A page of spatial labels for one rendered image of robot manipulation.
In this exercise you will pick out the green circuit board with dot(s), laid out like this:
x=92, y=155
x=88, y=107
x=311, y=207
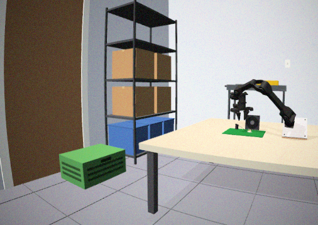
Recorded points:
x=245, y=132

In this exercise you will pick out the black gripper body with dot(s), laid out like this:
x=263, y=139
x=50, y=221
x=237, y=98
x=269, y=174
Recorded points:
x=241, y=107

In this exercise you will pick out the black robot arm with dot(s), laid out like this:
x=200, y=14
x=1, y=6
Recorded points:
x=265, y=88

